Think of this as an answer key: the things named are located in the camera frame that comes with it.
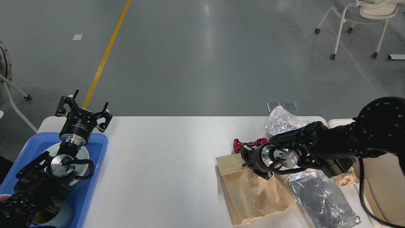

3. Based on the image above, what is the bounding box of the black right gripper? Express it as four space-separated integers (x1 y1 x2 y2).
240 144 274 180

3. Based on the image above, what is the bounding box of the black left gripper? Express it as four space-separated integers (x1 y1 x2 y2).
55 89 113 146

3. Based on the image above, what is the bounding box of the brown paper bag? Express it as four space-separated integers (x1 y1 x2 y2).
216 154 296 225

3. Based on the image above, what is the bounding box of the aluminium foil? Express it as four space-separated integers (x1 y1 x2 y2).
264 105 311 136

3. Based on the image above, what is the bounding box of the green plate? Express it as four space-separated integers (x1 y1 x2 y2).
46 142 90 186

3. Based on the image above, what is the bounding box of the aluminium foil tray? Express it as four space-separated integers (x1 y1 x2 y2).
288 169 361 228

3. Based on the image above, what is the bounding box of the brown paper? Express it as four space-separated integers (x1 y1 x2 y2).
332 167 360 187

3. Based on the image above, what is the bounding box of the teal mug yellow inside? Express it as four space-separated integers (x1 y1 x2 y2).
32 202 75 228

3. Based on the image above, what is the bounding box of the pink mug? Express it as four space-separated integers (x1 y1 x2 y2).
0 194 11 203

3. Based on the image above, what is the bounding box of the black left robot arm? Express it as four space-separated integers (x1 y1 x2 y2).
1 90 113 228

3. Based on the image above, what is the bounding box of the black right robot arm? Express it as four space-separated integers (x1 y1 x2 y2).
234 97 405 194

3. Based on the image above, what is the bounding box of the red foil candy wrapper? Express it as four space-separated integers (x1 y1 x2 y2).
233 138 269 154

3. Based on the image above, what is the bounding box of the grey floor plate left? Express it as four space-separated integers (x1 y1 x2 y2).
267 102 283 113

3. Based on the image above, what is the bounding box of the grey floor plate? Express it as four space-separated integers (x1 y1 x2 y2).
267 102 283 113
283 102 299 112

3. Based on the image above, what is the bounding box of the grey floor plate right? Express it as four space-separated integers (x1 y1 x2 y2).
283 102 299 112

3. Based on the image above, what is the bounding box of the white floor tag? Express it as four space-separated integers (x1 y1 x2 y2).
72 34 84 41

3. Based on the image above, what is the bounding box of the white chair left edge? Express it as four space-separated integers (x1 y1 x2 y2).
0 42 38 133

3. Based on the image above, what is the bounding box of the cream plastic bin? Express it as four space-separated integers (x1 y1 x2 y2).
327 119 405 226

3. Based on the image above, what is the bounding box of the white bar on floor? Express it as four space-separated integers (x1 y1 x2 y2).
388 54 405 60

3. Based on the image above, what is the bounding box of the white rolling chair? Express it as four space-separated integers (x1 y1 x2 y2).
314 0 404 60

